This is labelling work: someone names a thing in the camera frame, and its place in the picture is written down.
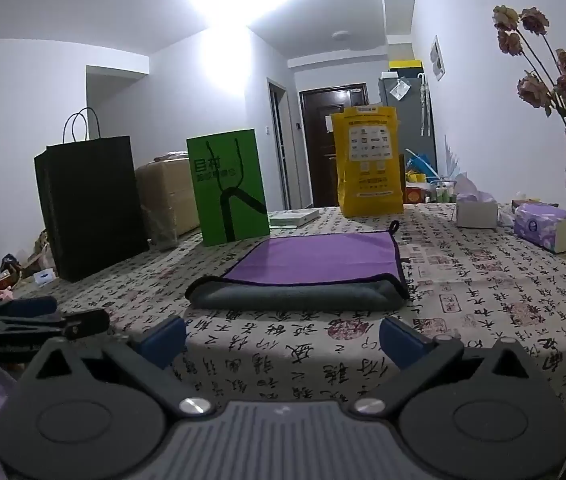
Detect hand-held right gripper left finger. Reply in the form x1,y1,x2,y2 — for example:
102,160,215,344
22,316,214,418

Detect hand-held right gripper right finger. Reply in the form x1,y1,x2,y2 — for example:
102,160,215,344
353,316,546,416

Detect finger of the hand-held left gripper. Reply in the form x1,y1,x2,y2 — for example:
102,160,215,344
60,308,112,342
0,295,60,318

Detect purple and grey towel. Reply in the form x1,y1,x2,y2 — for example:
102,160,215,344
185,220,411,311

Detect pile of floor clutter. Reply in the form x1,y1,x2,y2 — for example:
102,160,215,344
0,229,58,302

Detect calligraphy print tablecloth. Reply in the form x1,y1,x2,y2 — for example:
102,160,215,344
10,202,566,411

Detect black paper bag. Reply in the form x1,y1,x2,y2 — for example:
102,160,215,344
34,108,150,283

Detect brown cardboard box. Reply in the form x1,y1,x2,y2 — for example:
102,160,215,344
134,155,201,252

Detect white tissue box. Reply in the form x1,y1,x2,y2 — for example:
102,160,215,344
454,172,500,231

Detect flat white box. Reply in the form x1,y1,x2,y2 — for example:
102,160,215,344
268,208,321,228

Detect green paper bag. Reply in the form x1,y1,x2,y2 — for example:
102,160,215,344
186,128,271,247

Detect blue plastic bag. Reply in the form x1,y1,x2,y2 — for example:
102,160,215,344
405,149,438,186

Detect yellow printed bag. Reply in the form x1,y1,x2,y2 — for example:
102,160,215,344
330,105,405,219

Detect purple tissue pack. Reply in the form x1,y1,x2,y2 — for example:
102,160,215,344
513,203,566,254

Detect dark brown door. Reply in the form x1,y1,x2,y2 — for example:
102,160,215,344
299,84,368,208

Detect grey refrigerator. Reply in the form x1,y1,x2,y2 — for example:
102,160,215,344
378,71,438,176

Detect white folded umbrella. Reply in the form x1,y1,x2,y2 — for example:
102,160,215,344
418,74,430,137

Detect paper note on refrigerator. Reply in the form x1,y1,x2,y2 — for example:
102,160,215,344
387,79,410,104

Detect dried rose bouquet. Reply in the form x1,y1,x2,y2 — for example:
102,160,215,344
492,0,566,133

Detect white wall panel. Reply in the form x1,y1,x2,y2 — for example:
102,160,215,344
430,35,446,82

